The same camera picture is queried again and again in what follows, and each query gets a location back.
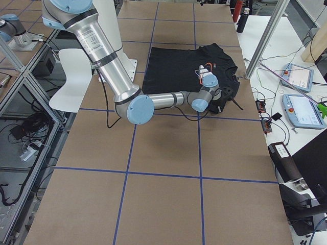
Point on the black monitor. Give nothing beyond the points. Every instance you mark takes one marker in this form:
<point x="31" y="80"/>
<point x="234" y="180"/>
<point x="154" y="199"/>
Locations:
<point x="311" y="162"/>

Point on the near teach pendant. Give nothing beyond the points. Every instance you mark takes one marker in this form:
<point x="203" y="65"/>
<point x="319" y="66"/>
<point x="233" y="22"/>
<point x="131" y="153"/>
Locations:
<point x="301" y="112"/>

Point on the black printed t-shirt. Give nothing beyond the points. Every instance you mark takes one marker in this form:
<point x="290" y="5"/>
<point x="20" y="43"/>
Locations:
<point x="172" y="70"/>

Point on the red bottle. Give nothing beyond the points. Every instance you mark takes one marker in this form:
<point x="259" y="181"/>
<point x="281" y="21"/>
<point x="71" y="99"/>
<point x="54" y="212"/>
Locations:
<point x="237" y="10"/>

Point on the metal reacher grabber tool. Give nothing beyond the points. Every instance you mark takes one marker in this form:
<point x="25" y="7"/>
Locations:
<point x="320" y="106"/>

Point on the black power adapter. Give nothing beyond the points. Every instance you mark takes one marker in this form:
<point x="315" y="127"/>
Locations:
<point x="45" y="65"/>

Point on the far teach pendant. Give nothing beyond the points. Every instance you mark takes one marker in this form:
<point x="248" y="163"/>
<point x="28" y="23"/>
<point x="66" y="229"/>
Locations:
<point x="299" y="76"/>

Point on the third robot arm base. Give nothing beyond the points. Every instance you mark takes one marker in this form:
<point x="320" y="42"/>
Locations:
<point x="15" y="34"/>

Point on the teach pendant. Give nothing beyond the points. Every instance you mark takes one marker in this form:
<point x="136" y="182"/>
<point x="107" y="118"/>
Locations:
<point x="299" y="76"/>
<point x="301" y="112"/>

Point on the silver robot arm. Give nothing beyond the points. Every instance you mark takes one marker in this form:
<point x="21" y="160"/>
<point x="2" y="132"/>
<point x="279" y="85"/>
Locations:
<point x="204" y="79"/>

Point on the orange terminal block far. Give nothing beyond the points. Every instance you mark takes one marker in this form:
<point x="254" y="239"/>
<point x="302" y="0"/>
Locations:
<point x="261" y="106"/>

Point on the white power strip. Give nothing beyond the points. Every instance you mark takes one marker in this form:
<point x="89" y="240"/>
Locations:
<point x="30" y="151"/>

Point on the black water bottle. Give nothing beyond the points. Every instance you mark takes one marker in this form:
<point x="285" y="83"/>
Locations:
<point x="243" y="20"/>

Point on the black box device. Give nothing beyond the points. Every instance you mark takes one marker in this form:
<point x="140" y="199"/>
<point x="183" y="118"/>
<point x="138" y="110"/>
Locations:
<point x="285" y="167"/>

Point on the aluminium frame post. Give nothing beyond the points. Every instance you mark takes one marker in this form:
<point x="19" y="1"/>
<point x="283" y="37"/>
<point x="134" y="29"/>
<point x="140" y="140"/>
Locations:
<point x="266" y="36"/>

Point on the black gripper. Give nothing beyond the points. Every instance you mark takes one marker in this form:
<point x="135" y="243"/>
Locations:
<point x="221" y="103"/>

